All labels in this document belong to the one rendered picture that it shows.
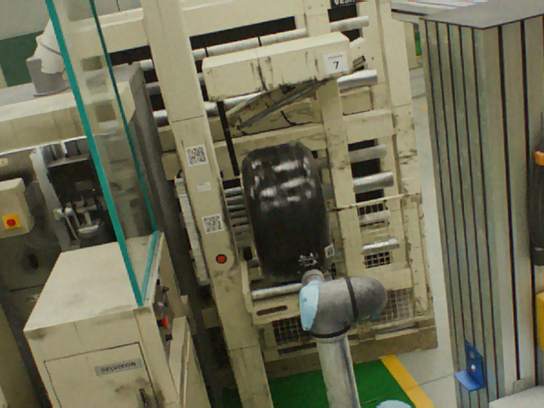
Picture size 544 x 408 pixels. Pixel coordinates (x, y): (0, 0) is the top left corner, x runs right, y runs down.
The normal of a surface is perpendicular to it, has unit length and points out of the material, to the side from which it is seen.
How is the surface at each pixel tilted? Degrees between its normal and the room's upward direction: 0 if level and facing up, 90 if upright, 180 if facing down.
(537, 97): 90
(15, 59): 90
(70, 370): 90
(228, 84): 90
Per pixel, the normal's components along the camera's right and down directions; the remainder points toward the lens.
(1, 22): 0.26, 0.33
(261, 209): -0.29, -0.08
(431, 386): -0.18, -0.91
